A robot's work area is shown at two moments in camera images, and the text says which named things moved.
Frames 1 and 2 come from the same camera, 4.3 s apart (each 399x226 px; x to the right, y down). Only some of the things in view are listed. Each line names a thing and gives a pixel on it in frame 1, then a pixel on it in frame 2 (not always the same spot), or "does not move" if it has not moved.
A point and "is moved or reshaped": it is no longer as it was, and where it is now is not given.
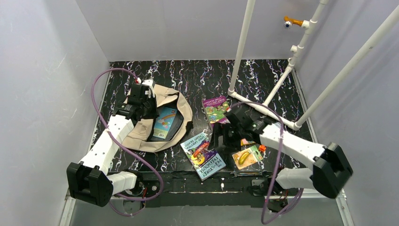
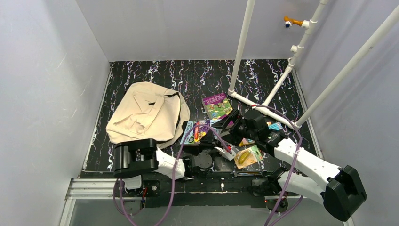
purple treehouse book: (216, 109) does not move
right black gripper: (228, 133) does not move
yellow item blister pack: (245, 158) does not move
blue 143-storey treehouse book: (206, 162) is moved or reshaped
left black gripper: (151, 107) → (207, 140)
